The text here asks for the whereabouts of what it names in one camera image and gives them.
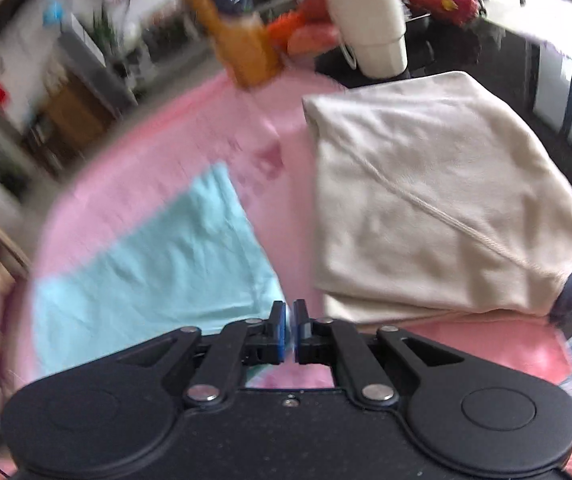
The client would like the orange juice bottle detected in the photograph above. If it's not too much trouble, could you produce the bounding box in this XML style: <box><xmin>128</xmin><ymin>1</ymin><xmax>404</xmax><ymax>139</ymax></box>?
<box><xmin>168</xmin><ymin>0</ymin><xmax>285</xmax><ymax>91</ymax></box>

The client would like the white cup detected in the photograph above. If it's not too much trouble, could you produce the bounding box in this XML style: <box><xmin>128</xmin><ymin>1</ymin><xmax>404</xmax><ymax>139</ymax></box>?
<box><xmin>324</xmin><ymin>0</ymin><xmax>409</xmax><ymax>79</ymax></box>

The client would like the white box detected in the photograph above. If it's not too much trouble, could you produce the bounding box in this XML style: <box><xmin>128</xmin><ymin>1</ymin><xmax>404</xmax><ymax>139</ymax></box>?
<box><xmin>532</xmin><ymin>41</ymin><xmax>572</xmax><ymax>163</ymax></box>

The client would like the red apple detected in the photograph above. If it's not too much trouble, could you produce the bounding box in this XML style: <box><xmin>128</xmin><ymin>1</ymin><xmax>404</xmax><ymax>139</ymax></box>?
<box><xmin>298</xmin><ymin>0</ymin><xmax>333</xmax><ymax>24</ymax></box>

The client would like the pink blanket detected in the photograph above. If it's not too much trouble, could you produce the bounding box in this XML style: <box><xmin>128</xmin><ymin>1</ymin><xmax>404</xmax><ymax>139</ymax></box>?
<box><xmin>14</xmin><ymin>67</ymin><xmax>572</xmax><ymax>480</ymax></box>

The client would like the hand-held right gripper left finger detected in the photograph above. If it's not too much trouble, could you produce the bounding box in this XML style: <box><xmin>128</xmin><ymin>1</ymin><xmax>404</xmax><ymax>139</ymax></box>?
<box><xmin>114</xmin><ymin>301</ymin><xmax>288</xmax><ymax>407</ymax></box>

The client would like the beige folded garment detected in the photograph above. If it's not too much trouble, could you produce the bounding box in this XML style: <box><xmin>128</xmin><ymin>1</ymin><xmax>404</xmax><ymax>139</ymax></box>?
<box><xmin>302</xmin><ymin>71</ymin><xmax>572</xmax><ymax>327</ymax></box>

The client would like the small orange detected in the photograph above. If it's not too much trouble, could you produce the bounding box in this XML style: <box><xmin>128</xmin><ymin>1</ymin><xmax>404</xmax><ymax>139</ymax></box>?
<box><xmin>265</xmin><ymin>12</ymin><xmax>307</xmax><ymax>52</ymax></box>

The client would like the teal T-shirt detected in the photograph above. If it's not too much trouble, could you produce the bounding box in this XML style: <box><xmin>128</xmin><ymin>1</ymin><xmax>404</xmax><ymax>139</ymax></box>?
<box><xmin>30</xmin><ymin>162</ymin><xmax>287</xmax><ymax>377</ymax></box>

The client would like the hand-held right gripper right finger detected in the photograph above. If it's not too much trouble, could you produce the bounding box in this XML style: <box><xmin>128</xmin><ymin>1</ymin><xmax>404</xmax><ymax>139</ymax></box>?
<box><xmin>293</xmin><ymin>299</ymin><xmax>468</xmax><ymax>407</ymax></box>

